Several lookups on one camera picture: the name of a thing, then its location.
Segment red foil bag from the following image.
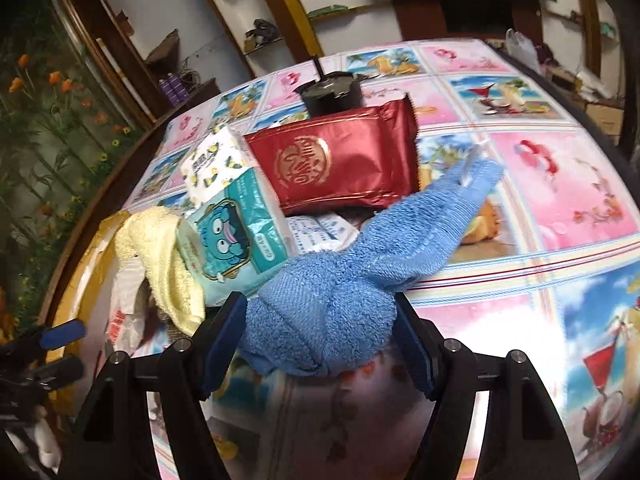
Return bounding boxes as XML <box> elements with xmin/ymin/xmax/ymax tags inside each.
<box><xmin>243</xmin><ymin>97</ymin><xmax>421</xmax><ymax>211</ymax></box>

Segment white wall shelf unit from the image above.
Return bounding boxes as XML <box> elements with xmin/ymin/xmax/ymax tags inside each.
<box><xmin>190</xmin><ymin>0</ymin><xmax>351</xmax><ymax>81</ymax></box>

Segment printed tablecloth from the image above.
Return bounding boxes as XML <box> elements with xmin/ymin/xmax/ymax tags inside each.
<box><xmin>120</xmin><ymin>40</ymin><xmax>640</xmax><ymax>480</ymax></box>

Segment brown cardboard carton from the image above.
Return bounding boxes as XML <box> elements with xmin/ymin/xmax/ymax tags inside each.
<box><xmin>585</xmin><ymin>100</ymin><xmax>626</xmax><ymax>136</ymax></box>

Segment white and blue packet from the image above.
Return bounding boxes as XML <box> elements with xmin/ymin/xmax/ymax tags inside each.
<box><xmin>285</xmin><ymin>212</ymin><xmax>361</xmax><ymax>256</ymax></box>

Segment white lemon print tissue pack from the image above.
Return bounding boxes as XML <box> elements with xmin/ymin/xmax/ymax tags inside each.
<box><xmin>181</xmin><ymin>125</ymin><xmax>258</xmax><ymax>211</ymax></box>

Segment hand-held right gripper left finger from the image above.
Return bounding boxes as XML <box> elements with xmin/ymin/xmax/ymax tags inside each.
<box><xmin>59</xmin><ymin>292</ymin><xmax>249</xmax><ymax>480</ymax></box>

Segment teal cartoon tissue pack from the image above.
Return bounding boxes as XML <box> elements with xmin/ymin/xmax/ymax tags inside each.
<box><xmin>177</xmin><ymin>167</ymin><xmax>291</xmax><ymax>308</ymax></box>

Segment black lidded cup with straw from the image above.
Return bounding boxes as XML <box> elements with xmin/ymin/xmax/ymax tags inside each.
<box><xmin>294</xmin><ymin>55</ymin><xmax>363</xmax><ymax>118</ymax></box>

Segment dark wooden tv cabinet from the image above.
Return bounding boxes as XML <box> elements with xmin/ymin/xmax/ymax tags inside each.
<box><xmin>390</xmin><ymin>0</ymin><xmax>543</xmax><ymax>43</ymax></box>

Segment white plastic bag red print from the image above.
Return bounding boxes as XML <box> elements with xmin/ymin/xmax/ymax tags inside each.
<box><xmin>106</xmin><ymin>260</ymin><xmax>151</xmax><ymax>356</ymax></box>

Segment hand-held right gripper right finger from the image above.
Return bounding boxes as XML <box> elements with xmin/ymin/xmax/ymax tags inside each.
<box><xmin>395</xmin><ymin>292</ymin><xmax>581</xmax><ymax>480</ymax></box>

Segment yellow towel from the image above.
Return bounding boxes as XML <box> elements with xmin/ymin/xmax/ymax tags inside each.
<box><xmin>114</xmin><ymin>208</ymin><xmax>208</xmax><ymax>337</ymax></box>

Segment cardboard box with yellow tape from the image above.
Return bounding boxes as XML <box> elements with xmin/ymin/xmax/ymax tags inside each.
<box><xmin>37</xmin><ymin>210</ymin><xmax>211</xmax><ymax>411</ymax></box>

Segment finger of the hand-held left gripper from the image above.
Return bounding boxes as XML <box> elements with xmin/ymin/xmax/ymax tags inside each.
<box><xmin>30</xmin><ymin>356</ymin><xmax>85</xmax><ymax>392</ymax></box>
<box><xmin>37</xmin><ymin>321</ymin><xmax>86</xmax><ymax>352</ymax></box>

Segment dark tangled cables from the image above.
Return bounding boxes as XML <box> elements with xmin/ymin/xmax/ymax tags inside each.
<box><xmin>245</xmin><ymin>19</ymin><xmax>283</xmax><ymax>53</ymax></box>

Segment blue towel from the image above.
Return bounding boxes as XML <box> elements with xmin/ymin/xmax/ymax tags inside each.
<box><xmin>239</xmin><ymin>162</ymin><xmax>505</xmax><ymax>378</ymax></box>

